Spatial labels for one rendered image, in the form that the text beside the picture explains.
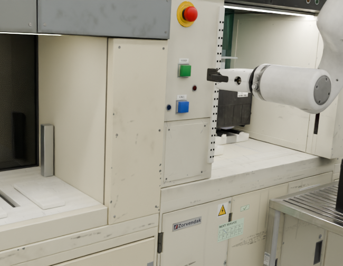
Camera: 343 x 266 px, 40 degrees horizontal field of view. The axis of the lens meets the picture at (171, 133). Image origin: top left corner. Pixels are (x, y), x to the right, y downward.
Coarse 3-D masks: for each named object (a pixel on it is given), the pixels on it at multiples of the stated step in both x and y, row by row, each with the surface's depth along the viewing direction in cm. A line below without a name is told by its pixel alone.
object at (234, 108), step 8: (224, 56) 193; (224, 64) 194; (224, 96) 185; (232, 96) 188; (240, 96) 191; (248, 96) 194; (224, 104) 186; (232, 104) 189; (240, 104) 192; (248, 104) 195; (224, 112) 187; (232, 112) 190; (240, 112) 193; (248, 112) 196; (216, 120) 185; (224, 120) 188; (232, 120) 191; (240, 120) 194; (248, 120) 197; (216, 128) 189
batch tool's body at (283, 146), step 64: (192, 0) 126; (256, 0) 141; (320, 0) 161; (192, 64) 130; (256, 64) 199; (192, 128) 135; (256, 128) 202; (320, 128) 177; (192, 192) 139; (256, 192) 159; (192, 256) 145; (256, 256) 166; (320, 256) 194
